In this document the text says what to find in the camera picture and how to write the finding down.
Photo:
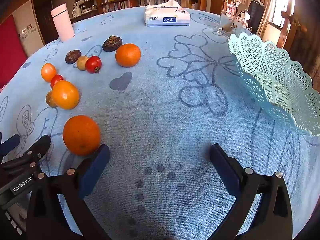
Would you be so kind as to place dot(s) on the clear drinking glass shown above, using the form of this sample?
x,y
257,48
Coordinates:
x,y
226,25

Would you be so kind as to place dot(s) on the black hanging garment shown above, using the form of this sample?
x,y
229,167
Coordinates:
x,y
256,15

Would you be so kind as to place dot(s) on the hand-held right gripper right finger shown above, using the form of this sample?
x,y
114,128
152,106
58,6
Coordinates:
x,y
223,167

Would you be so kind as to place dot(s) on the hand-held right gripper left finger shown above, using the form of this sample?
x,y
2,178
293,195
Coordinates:
x,y
96,171

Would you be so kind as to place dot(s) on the light blue lattice basket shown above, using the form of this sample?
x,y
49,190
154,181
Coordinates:
x,y
277,80

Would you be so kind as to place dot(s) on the bright window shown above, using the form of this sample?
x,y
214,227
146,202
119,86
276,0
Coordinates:
x,y
282,2

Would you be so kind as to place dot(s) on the white tissue pack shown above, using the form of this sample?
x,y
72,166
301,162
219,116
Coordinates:
x,y
166,17

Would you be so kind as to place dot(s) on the pink thermos bottle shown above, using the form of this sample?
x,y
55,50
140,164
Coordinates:
x,y
62,22

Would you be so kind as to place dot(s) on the small wooden display shelf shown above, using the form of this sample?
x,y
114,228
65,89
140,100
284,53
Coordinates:
x,y
83,2

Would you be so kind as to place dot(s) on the small yellow-brown fruit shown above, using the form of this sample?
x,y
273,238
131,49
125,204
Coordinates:
x,y
82,63
50,100

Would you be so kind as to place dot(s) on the red wall panel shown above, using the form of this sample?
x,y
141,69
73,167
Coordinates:
x,y
10,50

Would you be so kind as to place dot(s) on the small orange tomato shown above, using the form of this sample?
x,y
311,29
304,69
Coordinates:
x,y
48,72

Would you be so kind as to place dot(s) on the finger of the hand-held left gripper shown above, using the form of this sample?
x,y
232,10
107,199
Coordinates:
x,y
37,148
8,145

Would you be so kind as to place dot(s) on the small red cherry tomato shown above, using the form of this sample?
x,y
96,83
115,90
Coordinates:
x,y
56,80

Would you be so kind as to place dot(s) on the large orange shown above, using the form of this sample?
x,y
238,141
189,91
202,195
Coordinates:
x,y
128,55
81,135
65,95

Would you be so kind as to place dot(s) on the dark water chestnut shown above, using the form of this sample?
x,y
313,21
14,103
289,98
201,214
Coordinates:
x,y
112,43
73,56

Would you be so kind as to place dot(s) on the dark wooden door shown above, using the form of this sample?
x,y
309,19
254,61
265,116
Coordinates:
x,y
43,15

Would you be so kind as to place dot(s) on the blue printed tablecloth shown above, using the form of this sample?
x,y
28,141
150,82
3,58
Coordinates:
x,y
162,105

